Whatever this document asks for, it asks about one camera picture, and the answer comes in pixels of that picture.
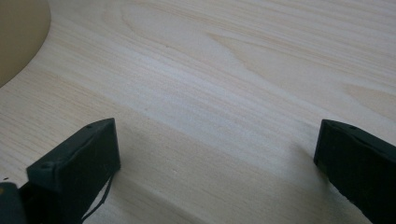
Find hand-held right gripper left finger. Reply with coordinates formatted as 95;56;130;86
19;118;121;224

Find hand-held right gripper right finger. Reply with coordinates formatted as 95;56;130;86
313;119;396;224

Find cream strainer basket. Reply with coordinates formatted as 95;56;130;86
0;0;52;89

